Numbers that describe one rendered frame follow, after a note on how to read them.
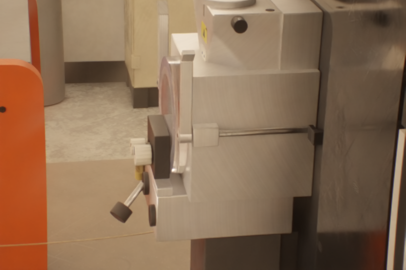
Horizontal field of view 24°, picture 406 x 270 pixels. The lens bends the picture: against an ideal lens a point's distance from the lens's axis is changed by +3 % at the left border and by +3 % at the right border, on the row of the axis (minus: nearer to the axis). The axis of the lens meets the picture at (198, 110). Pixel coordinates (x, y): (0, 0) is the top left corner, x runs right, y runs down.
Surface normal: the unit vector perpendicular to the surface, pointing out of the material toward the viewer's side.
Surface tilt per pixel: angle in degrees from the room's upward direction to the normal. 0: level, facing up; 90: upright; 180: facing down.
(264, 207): 90
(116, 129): 0
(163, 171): 90
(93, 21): 90
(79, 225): 0
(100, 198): 0
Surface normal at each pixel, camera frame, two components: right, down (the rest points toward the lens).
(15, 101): 0.17, 0.37
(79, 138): 0.03, -0.93
